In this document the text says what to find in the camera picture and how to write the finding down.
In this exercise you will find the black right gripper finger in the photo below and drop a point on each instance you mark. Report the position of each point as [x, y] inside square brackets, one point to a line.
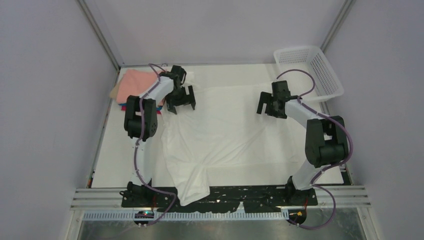
[265, 97]
[270, 109]

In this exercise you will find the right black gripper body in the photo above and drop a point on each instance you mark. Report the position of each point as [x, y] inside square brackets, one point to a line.
[273, 105]

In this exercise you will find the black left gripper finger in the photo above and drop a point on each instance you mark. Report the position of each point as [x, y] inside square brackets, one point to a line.
[189, 97]
[171, 103]

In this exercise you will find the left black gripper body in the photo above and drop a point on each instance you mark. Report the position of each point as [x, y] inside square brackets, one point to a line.
[180, 97]

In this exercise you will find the white t shirt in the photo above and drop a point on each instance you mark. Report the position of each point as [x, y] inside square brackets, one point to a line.
[224, 142]

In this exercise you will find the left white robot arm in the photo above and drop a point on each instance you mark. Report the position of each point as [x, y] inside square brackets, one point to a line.
[140, 119]

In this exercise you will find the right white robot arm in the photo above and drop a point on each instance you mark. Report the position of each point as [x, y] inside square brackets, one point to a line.
[326, 143]

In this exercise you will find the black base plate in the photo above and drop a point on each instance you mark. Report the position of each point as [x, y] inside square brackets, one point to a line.
[222, 199]

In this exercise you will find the grey aluminium frame rail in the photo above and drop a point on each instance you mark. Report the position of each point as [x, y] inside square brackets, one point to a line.
[87, 11]

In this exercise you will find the white slotted cable duct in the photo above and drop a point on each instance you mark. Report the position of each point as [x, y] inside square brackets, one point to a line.
[148, 215]

